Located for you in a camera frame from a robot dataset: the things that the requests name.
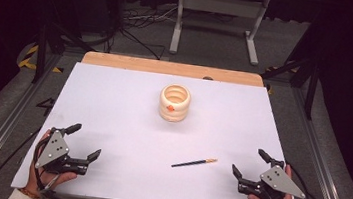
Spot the aluminium floor rail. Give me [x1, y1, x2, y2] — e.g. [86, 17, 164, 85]
[0, 46, 64, 199]
[278, 85, 353, 199]

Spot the cream ribbed pen holder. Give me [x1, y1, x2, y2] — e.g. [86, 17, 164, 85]
[156, 82, 193, 125]

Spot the dark pencil with gold end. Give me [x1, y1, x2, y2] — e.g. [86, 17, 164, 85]
[170, 152, 219, 174]

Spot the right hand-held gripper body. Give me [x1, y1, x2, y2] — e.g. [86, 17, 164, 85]
[236, 155, 310, 199]

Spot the white metal stand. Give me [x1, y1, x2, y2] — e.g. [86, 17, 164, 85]
[167, 0, 271, 68]

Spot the bundle of floor cables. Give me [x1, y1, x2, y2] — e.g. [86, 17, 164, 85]
[107, 0, 180, 63]

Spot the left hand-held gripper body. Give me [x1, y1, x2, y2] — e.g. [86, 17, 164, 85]
[35, 125, 94, 178]

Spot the left hand-held gripper cable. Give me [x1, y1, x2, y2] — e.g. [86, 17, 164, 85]
[27, 137, 82, 199]

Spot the black tripod stand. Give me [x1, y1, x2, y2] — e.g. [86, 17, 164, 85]
[30, 12, 101, 92]
[255, 18, 327, 122]

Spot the orange bead bracelet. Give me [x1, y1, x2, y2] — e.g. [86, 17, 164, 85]
[16, 186, 41, 199]

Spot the person's left hand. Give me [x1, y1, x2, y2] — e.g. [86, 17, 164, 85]
[25, 127, 83, 199]

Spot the black device with red light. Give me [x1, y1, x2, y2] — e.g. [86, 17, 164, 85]
[96, 0, 125, 37]

